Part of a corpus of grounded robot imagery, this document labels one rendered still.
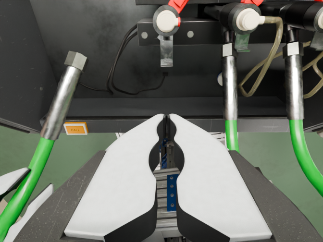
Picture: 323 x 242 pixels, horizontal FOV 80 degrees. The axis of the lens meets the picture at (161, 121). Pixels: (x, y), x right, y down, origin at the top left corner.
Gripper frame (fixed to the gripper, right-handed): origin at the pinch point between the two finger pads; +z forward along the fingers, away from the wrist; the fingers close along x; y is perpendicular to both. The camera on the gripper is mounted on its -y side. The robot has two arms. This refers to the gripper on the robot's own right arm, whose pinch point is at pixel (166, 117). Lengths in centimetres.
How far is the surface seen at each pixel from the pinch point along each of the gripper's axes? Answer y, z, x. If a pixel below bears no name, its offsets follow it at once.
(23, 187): 8.5, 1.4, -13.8
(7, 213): 9.3, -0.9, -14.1
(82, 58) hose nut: -1.3, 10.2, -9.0
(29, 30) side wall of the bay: -1.2, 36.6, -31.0
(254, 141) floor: 99, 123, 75
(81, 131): 19.9, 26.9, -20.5
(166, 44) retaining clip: -2.3, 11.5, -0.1
